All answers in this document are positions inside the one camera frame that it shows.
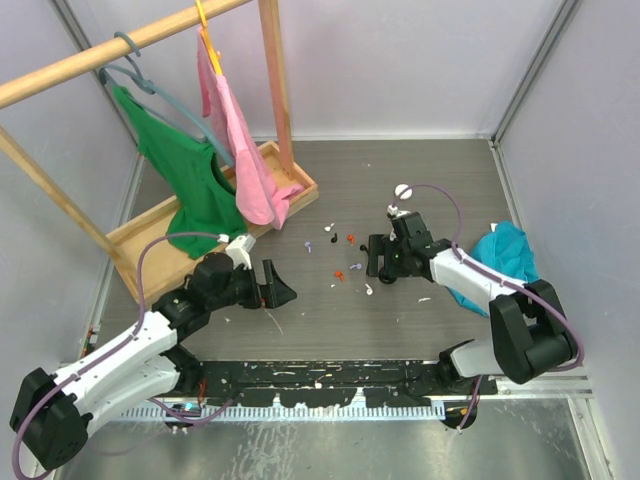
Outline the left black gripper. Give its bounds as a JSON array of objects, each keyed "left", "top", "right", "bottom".
[{"left": 208, "top": 259, "right": 295, "bottom": 311}]

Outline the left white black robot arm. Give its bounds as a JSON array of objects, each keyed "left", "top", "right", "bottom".
[{"left": 9, "top": 253, "right": 297, "bottom": 478}]

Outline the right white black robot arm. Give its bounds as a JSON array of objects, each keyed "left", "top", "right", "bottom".
[{"left": 363, "top": 211, "right": 582, "bottom": 394}]

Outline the white round charging case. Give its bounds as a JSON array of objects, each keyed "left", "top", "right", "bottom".
[{"left": 394, "top": 184, "right": 413, "bottom": 201}]

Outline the pink cloth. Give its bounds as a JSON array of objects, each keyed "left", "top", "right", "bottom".
[{"left": 197, "top": 37, "right": 304, "bottom": 230}]

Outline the green shirt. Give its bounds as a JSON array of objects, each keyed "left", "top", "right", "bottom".
[{"left": 112, "top": 86, "right": 246, "bottom": 259}]

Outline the teal cloth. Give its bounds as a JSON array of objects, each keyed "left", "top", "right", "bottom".
[{"left": 447, "top": 220, "right": 541, "bottom": 318}]

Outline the wooden clothes rack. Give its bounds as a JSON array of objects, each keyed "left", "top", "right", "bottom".
[{"left": 1, "top": 1, "right": 319, "bottom": 303}]

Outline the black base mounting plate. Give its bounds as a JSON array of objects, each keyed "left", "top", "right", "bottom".
[{"left": 195, "top": 360, "right": 475, "bottom": 408}]

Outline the yellow hanger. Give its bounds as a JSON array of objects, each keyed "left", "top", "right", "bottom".
[{"left": 195, "top": 0, "right": 223, "bottom": 75}]

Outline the blue-grey hanger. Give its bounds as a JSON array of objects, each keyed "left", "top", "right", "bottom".
[{"left": 96, "top": 54, "right": 235, "bottom": 167}]

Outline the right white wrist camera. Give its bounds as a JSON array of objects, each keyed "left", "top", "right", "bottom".
[{"left": 386, "top": 203, "right": 405, "bottom": 219}]

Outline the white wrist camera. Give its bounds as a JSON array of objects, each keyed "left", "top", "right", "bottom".
[
  {"left": 225, "top": 234, "right": 256, "bottom": 270},
  {"left": 386, "top": 203, "right": 405, "bottom": 219}
]

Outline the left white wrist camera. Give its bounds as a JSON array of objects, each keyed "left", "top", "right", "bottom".
[{"left": 225, "top": 234, "right": 256, "bottom": 270}]

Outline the white slotted cable duct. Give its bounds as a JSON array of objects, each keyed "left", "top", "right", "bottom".
[{"left": 113, "top": 393, "right": 446, "bottom": 423}]

